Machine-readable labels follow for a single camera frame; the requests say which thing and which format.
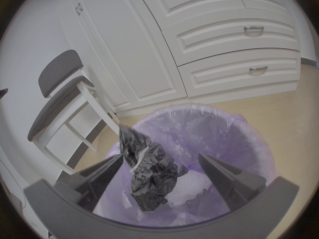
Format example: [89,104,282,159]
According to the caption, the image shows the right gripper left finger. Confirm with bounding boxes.
[56,154,124,212]

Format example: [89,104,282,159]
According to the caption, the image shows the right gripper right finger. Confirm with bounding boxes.
[199,153,267,212]

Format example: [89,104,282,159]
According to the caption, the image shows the white printed plastic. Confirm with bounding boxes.
[167,169,213,207]

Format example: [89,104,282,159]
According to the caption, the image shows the black plastic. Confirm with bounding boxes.
[119,123,188,212]

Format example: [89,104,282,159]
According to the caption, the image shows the purple plastic bag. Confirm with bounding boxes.
[96,104,279,227]

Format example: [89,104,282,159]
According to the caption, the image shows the white trash bin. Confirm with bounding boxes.
[96,105,278,227]

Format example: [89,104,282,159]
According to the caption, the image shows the white chair grey cushions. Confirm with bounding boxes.
[27,49,121,175]

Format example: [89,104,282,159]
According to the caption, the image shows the white wardrobe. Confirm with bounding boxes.
[58,0,302,116]

